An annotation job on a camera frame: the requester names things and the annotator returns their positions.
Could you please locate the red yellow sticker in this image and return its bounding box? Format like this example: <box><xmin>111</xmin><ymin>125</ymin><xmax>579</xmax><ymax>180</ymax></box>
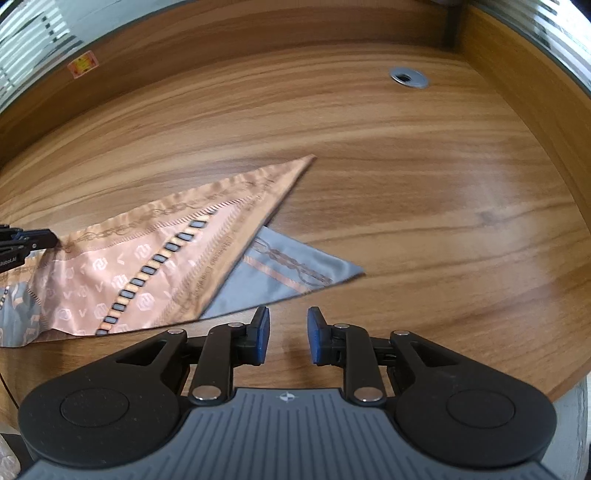
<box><xmin>67</xmin><ymin>52</ymin><xmax>99</xmax><ymax>78</ymax></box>

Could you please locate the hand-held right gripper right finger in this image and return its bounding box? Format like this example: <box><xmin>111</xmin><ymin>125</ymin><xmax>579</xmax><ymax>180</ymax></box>
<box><xmin>307</xmin><ymin>305</ymin><xmax>467</xmax><ymax>407</ymax></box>

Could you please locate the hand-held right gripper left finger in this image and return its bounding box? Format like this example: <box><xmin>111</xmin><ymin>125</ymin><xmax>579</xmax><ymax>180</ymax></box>
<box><xmin>115</xmin><ymin>305</ymin><xmax>271</xmax><ymax>407</ymax></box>

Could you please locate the metal cable grommet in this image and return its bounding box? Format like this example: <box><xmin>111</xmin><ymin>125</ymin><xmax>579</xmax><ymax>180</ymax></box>
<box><xmin>389</xmin><ymin>66</ymin><xmax>430</xmax><ymax>89</ymax></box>

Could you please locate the pink grey patterned silk scarf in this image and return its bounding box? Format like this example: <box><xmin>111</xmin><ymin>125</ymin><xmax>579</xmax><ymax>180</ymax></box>
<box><xmin>0</xmin><ymin>154</ymin><xmax>367</xmax><ymax>348</ymax></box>

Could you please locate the pale crumpled plastic bag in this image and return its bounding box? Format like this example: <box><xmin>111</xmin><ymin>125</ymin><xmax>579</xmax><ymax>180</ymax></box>
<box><xmin>0</xmin><ymin>434</ymin><xmax>21</xmax><ymax>480</ymax></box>

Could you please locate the light patterned cloth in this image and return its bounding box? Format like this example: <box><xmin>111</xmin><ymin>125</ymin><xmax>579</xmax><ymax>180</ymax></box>
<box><xmin>551</xmin><ymin>376</ymin><xmax>591</xmax><ymax>480</ymax></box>

